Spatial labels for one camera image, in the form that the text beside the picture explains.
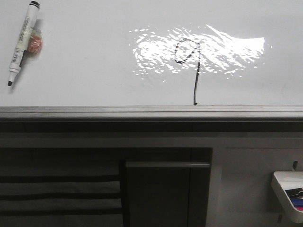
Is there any white whiteboard marker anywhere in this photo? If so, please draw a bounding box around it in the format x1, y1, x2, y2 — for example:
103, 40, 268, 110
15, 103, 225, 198
8, 0, 40, 87

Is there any white plastic storage tray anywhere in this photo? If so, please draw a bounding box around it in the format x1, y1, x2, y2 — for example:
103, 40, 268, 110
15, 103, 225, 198
271, 171, 303, 224

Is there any grey aluminium whiteboard frame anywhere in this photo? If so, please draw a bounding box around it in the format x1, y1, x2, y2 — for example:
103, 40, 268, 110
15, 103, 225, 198
0, 105, 303, 122

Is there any dark cabinet door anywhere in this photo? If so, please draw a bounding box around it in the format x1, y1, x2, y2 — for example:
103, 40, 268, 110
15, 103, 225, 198
119, 161, 211, 227

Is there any black binder clip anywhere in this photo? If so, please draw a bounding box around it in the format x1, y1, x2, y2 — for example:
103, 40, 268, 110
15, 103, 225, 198
285, 188, 303, 199

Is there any white whiteboard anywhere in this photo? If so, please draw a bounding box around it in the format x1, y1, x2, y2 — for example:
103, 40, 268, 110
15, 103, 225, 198
0, 0, 303, 106

